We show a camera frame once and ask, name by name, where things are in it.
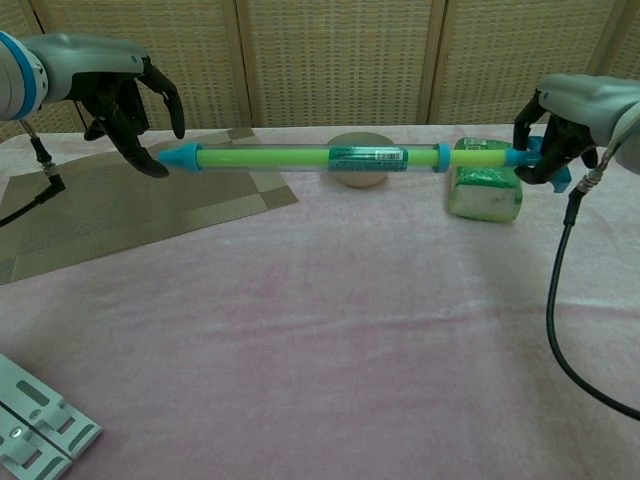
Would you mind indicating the white folding stand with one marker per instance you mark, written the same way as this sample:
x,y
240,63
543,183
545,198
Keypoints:
x,y
30,430

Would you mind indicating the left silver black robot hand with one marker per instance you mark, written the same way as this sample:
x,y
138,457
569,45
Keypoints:
x,y
90,60

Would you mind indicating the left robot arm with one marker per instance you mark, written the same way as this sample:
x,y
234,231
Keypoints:
x,y
12,80

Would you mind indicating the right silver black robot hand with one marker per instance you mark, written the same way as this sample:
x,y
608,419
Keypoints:
x,y
585,100

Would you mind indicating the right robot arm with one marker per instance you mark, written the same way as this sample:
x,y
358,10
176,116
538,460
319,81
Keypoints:
x,y
631,147

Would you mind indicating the beige bowl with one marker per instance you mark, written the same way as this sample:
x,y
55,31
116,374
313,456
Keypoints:
x,y
357,179

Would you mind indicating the pink tablecloth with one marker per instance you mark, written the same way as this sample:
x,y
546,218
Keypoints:
x,y
320,350

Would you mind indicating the green tissue pack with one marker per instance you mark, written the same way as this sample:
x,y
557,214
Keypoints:
x,y
487,197

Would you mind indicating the brown woven placemat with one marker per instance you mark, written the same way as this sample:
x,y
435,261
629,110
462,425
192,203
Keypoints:
x,y
125,215

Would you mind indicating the bamboo folding screen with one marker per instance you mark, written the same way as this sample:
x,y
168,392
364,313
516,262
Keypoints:
x,y
325,60

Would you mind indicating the green blue water pump toy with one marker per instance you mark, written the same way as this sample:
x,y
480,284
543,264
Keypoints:
x,y
275,157

